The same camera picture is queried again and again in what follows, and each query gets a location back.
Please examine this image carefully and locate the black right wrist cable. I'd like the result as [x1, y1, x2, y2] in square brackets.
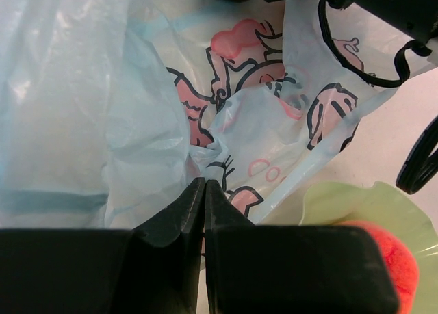
[317, 0, 433, 88]

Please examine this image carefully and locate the orange fake fruit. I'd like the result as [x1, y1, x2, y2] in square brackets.
[339, 220, 420, 314]

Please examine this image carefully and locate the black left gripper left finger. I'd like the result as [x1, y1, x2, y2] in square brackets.
[1, 178, 205, 313]

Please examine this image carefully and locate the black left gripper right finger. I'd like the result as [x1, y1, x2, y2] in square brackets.
[205, 181, 400, 313]

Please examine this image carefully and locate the blue printed plastic bag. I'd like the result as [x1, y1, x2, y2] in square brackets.
[1, 0, 437, 228]

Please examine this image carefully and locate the green scalloped glass bowl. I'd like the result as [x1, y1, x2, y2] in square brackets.
[297, 180, 433, 270]

